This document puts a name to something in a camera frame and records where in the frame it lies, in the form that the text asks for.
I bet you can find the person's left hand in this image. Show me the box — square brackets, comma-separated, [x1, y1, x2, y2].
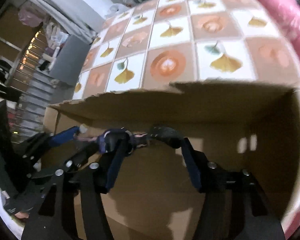
[14, 212, 29, 219]

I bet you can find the purple black smart watch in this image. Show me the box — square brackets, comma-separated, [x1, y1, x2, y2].
[75, 127, 153, 156]

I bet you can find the grey window curtain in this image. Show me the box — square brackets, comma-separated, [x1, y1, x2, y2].
[29, 0, 104, 44]

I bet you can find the brown cardboard box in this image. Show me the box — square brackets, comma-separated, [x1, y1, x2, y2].
[44, 81, 300, 239]

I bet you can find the ginkgo patterned mat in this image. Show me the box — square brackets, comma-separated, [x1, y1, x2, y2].
[73, 0, 300, 99]

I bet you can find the grey storage box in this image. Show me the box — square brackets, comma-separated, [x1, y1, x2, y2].
[49, 35, 91, 86]

